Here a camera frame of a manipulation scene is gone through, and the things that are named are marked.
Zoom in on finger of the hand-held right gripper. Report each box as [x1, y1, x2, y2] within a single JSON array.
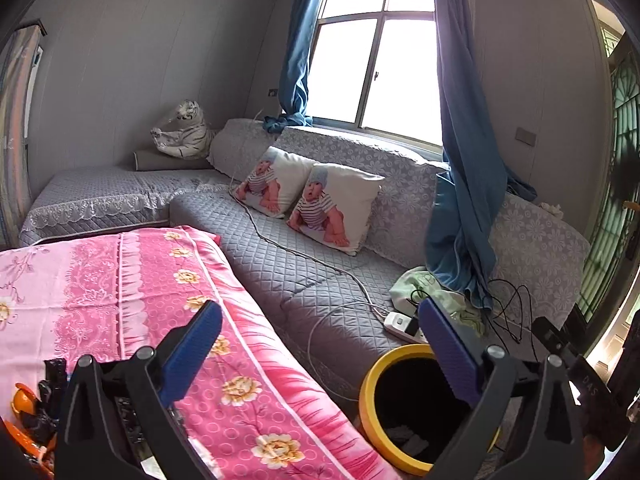
[[531, 316, 583, 366]]

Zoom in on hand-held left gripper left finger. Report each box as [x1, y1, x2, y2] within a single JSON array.
[[54, 300, 223, 480]]

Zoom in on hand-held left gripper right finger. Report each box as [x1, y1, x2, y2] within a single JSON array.
[[417, 297, 586, 480]]

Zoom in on yellow trash bin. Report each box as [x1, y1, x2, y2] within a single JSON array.
[[359, 344, 503, 476]]

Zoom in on white power strip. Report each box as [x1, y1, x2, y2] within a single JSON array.
[[384, 311, 426, 345]]

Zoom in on light green cloth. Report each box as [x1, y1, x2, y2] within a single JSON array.
[[390, 266, 488, 336]]

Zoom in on pink floral blanket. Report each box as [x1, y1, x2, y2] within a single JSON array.
[[0, 226, 401, 480]]

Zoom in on grey quilted corner sofa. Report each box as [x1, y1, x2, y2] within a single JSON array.
[[20, 119, 591, 411]]

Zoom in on black plastic wrapper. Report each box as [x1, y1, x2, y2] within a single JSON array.
[[30, 359, 68, 441]]

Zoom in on orange and black toy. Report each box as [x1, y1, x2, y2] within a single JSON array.
[[0, 382, 58, 478]]

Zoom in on baby print white pillow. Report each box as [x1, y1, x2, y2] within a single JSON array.
[[286, 162, 386, 257], [230, 146, 321, 219]]

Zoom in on green glass door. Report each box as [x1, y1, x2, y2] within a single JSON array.
[[575, 0, 640, 361]]

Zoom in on long blue curtain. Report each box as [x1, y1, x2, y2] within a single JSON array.
[[425, 0, 538, 311]]

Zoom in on grey bolster cushion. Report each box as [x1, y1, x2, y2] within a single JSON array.
[[133, 149, 213, 172]]

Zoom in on white tiger plush toy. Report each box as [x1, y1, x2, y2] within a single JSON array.
[[151, 100, 217, 161]]

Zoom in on folded patterned mattress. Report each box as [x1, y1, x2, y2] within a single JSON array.
[[0, 20, 48, 251]]

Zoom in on short blue curtain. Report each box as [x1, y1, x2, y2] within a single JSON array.
[[263, 0, 328, 133]]

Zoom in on black cables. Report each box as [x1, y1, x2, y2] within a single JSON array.
[[410, 280, 537, 356]]

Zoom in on white cable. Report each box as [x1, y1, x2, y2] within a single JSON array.
[[229, 175, 392, 391]]

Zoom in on window with dark frame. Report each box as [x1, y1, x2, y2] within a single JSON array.
[[305, 0, 446, 148]]

